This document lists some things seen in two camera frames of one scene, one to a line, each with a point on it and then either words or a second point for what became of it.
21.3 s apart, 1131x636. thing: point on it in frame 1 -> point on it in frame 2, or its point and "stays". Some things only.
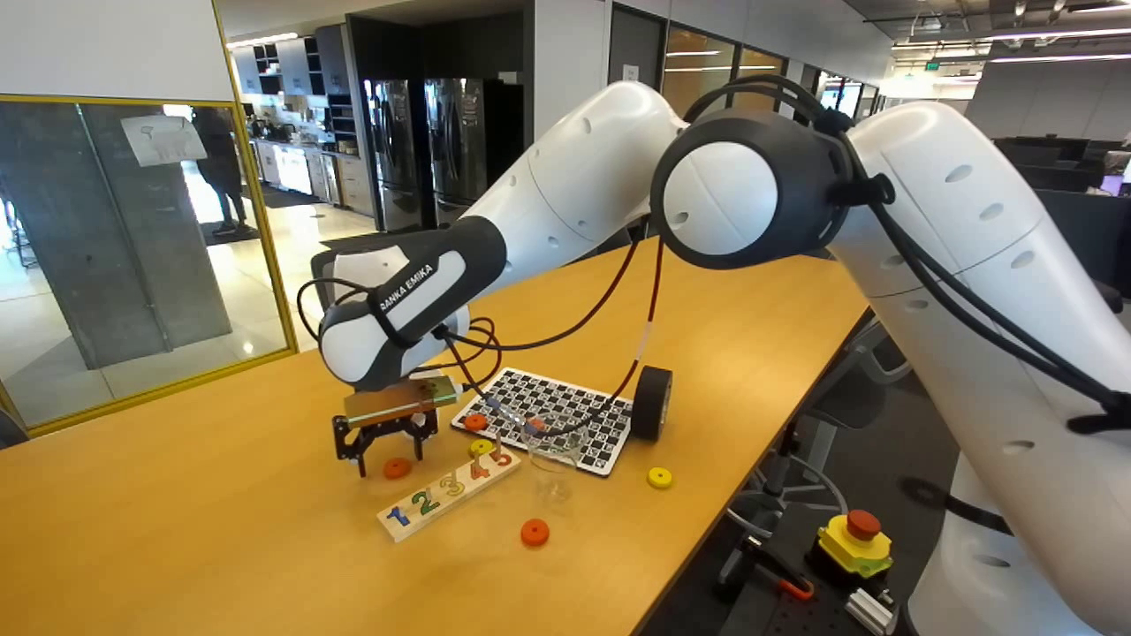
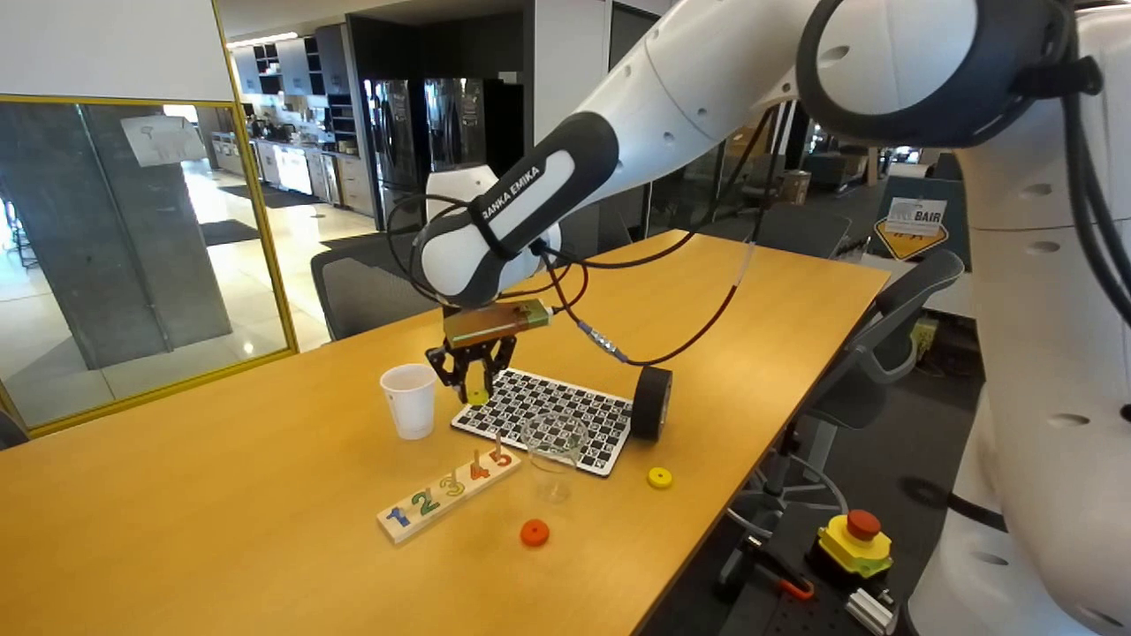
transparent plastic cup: x=548 y=477 stays
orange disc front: x=534 y=536 stays
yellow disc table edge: x=658 y=477 stays
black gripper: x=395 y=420 -> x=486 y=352
